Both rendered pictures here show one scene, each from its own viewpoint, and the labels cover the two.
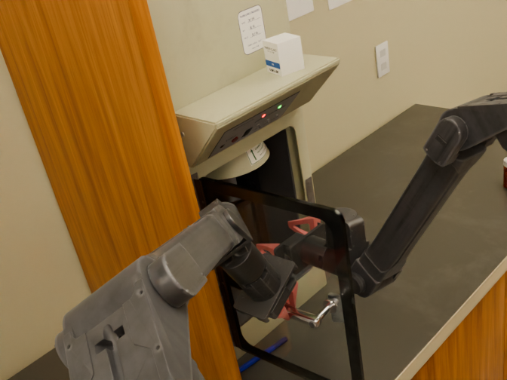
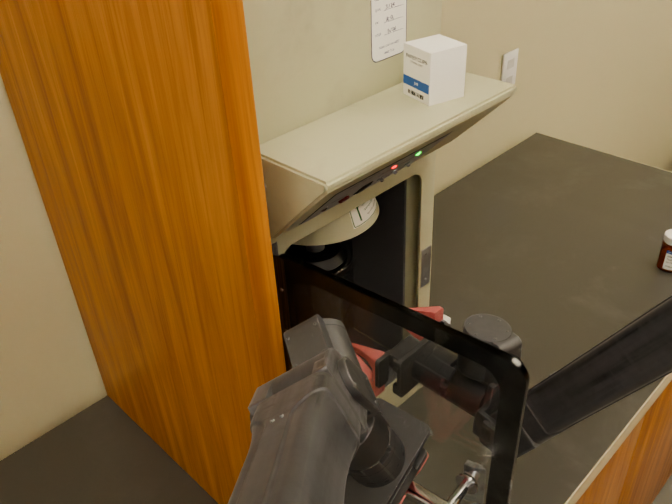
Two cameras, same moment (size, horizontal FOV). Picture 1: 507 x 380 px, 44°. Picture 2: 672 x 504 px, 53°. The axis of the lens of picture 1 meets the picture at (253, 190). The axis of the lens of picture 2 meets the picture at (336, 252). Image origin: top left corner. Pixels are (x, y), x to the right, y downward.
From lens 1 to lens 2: 0.38 m
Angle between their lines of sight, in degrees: 7
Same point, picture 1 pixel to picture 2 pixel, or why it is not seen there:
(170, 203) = (233, 300)
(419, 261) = (549, 365)
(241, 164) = (339, 226)
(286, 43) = (444, 53)
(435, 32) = (573, 43)
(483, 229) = not seen: hidden behind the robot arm
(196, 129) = (290, 184)
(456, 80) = (583, 106)
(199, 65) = (302, 73)
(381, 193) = (496, 254)
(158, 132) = (228, 191)
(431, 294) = not seen: hidden behind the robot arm
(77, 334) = not seen: outside the picture
